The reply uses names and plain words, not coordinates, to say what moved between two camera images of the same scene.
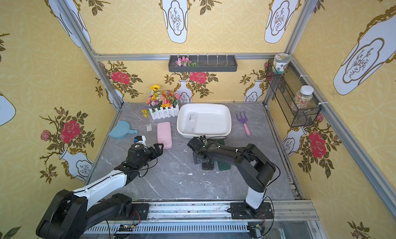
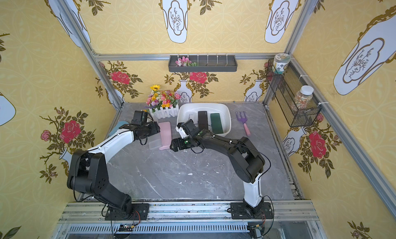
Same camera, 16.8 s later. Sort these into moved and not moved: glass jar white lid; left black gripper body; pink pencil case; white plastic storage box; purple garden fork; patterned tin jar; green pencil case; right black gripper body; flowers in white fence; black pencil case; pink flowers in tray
Moved: left black gripper body; black pencil case; green pencil case; right black gripper body
Not moved: glass jar white lid; white plastic storage box; flowers in white fence; purple garden fork; pink flowers in tray; patterned tin jar; pink pencil case
